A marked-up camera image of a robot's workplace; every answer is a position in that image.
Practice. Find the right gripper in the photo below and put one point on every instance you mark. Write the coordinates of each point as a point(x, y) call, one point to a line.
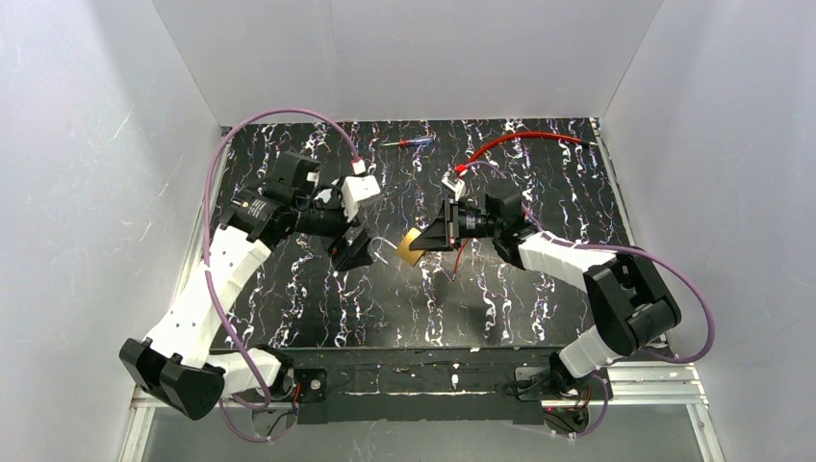
point(451, 225)

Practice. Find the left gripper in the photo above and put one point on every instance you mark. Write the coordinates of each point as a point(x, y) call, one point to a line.
point(347, 236)

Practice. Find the red cable tie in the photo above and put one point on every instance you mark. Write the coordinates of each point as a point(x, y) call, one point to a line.
point(458, 258)

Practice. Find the brass padlock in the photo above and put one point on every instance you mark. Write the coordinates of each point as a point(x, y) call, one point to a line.
point(403, 249)

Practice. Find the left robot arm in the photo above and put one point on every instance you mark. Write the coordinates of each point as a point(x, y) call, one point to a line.
point(174, 363)

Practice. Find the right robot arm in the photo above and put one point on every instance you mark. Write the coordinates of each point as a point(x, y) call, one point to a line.
point(630, 303)

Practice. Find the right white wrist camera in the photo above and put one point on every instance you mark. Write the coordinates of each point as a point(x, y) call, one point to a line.
point(454, 181)

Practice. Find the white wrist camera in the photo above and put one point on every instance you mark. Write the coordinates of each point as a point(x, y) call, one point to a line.
point(454, 181)
point(358, 191)

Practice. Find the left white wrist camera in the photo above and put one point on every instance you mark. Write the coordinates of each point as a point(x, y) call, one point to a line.
point(358, 191)

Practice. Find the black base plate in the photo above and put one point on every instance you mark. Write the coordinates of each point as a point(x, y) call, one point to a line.
point(434, 384)

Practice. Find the aluminium frame rail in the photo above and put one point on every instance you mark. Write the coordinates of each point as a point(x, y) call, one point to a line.
point(632, 383)

